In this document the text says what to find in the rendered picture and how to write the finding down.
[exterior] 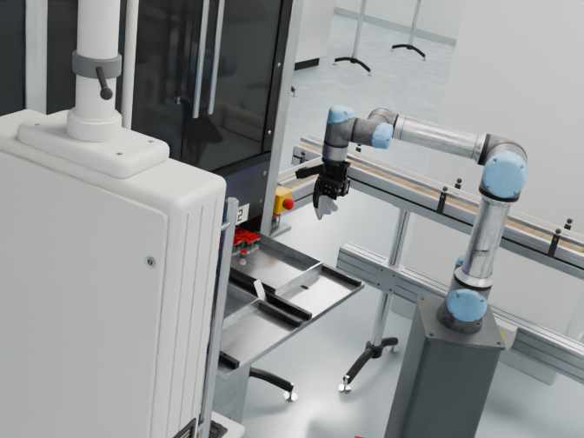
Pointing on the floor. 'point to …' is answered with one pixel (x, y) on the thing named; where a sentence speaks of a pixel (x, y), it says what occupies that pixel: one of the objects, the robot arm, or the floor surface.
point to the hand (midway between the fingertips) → (318, 215)
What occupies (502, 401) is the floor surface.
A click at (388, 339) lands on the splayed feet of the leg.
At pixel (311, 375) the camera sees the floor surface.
